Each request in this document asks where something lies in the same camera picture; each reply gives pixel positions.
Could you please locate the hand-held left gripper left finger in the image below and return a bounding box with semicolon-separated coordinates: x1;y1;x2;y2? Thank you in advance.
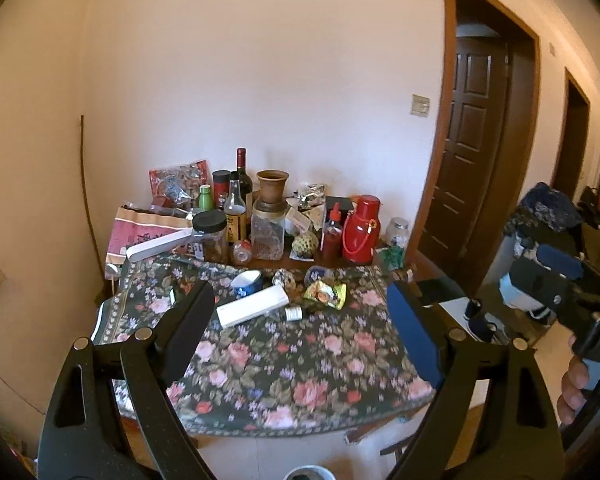
37;280;218;480

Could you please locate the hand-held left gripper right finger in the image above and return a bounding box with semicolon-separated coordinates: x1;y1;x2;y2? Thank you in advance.
386;280;566;480

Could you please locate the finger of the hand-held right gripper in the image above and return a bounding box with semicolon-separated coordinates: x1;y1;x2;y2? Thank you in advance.
536;243;600;303
508;257;583;327

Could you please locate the person's right hand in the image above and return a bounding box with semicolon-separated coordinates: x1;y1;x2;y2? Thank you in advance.
556;355;589;428

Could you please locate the dark blue cloth bundle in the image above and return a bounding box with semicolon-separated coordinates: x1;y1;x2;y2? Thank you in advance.
505;182;583;241

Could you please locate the green plastic bag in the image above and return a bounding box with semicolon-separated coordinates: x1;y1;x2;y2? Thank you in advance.
377;246;406;271

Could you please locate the flat white long box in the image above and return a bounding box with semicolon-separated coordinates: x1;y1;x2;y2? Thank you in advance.
125;227;195;263

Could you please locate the plastic jar with black lid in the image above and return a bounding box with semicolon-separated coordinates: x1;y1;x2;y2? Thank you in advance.
192;210;230;263

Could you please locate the yellow green snack wrapper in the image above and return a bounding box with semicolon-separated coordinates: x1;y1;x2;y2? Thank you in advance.
302;280;347;309

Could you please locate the glass jar with silver lid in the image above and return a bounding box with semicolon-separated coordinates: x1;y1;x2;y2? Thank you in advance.
385;217;411;251

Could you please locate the floral tablecloth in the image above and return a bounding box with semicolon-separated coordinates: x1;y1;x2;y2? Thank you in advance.
92;255;437;433

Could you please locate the red thermos jug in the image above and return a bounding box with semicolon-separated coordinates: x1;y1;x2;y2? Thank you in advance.
342;194;383;264

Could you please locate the red and beige paper bag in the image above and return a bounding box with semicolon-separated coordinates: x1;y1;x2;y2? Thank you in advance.
106;203;196;266

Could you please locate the clear labelled liquor bottle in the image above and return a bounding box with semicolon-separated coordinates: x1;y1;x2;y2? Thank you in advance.
223;171;248;243

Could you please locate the red sauce bottle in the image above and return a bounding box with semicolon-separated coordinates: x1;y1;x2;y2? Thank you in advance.
321;203;345;261

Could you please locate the clear jar with gold lid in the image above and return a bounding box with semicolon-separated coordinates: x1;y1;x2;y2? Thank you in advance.
250;200;287;261

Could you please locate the custard apple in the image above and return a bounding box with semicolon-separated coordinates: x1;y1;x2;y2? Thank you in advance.
291;232;321;261

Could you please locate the dark brown door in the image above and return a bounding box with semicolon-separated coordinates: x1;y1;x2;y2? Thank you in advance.
419;35;511;281

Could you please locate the black box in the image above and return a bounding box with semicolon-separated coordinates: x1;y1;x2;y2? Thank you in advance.
325;196;356;221

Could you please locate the dark jar with red label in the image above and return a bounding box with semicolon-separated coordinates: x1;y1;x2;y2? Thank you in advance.
212;170;232;206

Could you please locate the red snack bag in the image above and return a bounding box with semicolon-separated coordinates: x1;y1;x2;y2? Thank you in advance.
148;160;212;208

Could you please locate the white paper packet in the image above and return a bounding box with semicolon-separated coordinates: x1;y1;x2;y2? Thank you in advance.
286;205;326;236

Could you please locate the brown clay pot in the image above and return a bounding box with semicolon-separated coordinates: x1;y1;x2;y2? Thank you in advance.
256;170;291;206

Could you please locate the dark wine bottle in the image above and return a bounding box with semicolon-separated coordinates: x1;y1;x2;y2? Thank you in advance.
235;148;255;211

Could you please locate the silver foil bag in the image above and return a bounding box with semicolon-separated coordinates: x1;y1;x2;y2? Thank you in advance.
292;182;327;211

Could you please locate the brown door frame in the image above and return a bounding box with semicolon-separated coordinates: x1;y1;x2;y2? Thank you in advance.
551;67;592;201
412;0;541;301

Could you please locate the thin brown wall wire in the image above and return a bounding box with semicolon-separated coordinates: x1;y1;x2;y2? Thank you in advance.
80;115;107;273

